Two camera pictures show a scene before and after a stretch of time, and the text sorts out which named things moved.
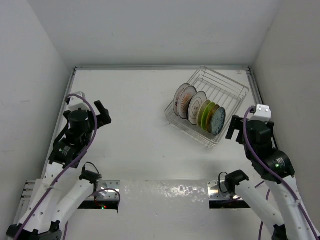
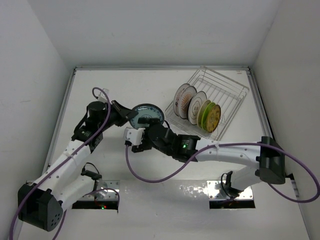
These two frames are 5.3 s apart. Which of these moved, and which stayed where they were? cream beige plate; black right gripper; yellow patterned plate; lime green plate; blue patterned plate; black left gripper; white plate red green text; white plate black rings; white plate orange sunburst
Moved: blue patterned plate; black right gripper; black left gripper
Stayed: white plate red green text; yellow patterned plate; white plate black rings; white plate orange sunburst; lime green plate; cream beige plate
